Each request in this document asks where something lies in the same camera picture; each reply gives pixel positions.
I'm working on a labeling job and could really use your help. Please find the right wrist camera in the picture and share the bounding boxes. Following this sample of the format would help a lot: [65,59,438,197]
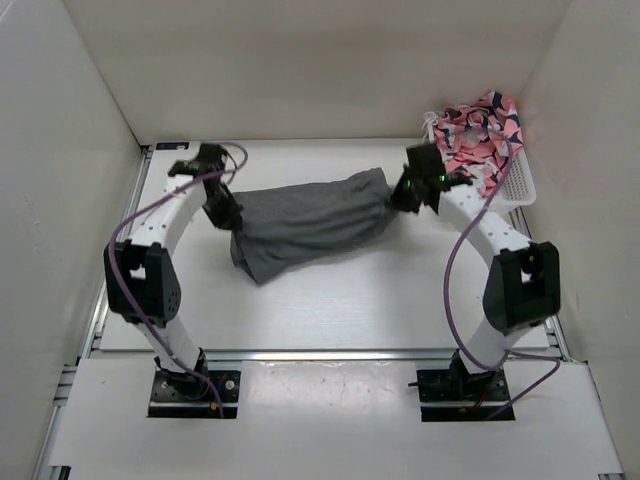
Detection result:
[406,143,446,178]

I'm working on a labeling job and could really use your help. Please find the white plastic basket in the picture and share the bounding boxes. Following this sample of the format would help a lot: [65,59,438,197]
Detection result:
[423,111,539,210]

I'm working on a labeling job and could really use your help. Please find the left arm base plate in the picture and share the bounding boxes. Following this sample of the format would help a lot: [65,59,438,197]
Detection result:
[147,369,241,420]

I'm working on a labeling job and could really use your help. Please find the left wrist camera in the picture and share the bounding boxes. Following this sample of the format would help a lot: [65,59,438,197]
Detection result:
[167,143,228,177]

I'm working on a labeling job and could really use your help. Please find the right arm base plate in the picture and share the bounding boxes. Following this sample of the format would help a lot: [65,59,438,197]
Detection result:
[408,369,515,423]

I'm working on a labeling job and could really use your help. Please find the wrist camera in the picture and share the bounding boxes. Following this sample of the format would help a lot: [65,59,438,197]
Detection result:
[406,143,446,178]
[167,143,228,177]

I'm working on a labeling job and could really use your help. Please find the pink patterned shorts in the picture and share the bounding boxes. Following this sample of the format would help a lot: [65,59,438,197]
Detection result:
[423,91,524,197]

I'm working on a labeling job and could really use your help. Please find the black label sticker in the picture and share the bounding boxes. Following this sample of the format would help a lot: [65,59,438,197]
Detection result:
[154,142,190,151]

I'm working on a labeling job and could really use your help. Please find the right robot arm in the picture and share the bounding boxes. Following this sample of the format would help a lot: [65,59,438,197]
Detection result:
[391,171,560,400]

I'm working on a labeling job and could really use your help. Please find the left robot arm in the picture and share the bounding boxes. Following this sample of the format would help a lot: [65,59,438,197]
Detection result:
[104,170,230,400]

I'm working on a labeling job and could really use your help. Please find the right side aluminium rail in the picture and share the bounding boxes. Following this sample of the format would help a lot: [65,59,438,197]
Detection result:
[508,207,562,349]

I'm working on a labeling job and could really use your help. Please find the grey shorts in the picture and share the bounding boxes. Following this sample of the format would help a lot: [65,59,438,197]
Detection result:
[230,168,396,285]

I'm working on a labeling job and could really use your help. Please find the aluminium table edge rail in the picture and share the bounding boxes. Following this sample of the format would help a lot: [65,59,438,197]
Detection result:
[87,346,561,362]

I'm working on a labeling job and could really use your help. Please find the left side aluminium rail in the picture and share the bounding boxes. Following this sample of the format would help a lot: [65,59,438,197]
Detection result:
[79,144,154,356]

